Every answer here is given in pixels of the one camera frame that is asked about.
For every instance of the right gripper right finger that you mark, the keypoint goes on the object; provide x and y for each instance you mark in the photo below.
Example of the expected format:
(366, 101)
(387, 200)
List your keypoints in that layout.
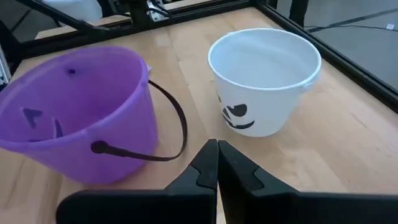
(280, 205)

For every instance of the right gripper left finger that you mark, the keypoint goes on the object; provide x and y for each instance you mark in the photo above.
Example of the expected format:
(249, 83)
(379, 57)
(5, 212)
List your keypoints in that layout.
(140, 205)

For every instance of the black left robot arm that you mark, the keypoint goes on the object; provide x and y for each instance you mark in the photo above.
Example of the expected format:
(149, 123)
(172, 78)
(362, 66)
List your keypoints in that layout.
(140, 12)

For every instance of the white ghost face bucket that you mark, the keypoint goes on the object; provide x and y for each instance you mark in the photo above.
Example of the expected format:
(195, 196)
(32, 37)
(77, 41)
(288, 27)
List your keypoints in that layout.
(264, 109)

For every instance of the purple jack-o-lantern bucket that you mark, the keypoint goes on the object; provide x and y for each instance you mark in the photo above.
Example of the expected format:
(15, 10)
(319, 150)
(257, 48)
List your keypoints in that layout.
(93, 93)

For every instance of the silver aluminium extrusion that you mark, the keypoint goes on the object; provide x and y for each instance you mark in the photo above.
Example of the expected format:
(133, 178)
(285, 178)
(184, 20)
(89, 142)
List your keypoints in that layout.
(3, 68)

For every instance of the black pole stand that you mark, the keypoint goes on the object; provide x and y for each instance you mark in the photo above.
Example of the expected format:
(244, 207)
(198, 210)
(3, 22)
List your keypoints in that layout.
(298, 12)

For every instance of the white container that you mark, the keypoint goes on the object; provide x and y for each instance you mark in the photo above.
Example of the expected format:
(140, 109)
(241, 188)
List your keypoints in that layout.
(74, 7)

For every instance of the white tape scrap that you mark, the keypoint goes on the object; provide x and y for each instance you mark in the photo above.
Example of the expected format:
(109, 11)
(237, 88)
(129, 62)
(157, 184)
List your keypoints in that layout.
(390, 26)

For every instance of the black table frame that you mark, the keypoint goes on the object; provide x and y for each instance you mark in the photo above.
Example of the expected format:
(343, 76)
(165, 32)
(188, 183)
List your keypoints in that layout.
(342, 63)

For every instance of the silver mounting bracket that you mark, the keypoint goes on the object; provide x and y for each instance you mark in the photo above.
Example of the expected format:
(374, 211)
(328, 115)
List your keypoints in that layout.
(157, 11)

